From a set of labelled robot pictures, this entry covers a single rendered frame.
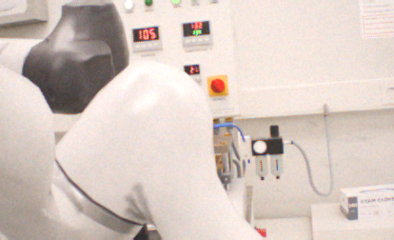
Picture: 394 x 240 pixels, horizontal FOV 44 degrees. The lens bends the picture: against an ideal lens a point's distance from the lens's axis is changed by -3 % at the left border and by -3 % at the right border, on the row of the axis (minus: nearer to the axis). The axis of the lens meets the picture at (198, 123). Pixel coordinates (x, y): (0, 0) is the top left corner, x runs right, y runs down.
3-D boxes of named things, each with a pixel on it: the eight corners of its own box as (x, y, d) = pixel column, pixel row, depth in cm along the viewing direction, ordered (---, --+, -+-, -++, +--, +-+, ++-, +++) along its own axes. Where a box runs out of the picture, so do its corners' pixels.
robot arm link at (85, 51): (17, 126, 65) (75, 134, 60) (-11, 28, 59) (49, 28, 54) (99, 74, 79) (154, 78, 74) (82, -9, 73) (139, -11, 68)
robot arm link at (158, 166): (366, 222, 39) (128, 28, 41) (221, 386, 41) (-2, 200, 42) (341, 198, 50) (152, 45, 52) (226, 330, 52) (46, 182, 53)
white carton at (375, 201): (340, 210, 163) (339, 188, 162) (407, 203, 161) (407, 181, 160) (347, 220, 151) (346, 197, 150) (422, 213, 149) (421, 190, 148)
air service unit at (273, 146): (242, 179, 141) (238, 127, 139) (294, 175, 139) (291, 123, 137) (241, 184, 135) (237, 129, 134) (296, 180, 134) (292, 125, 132)
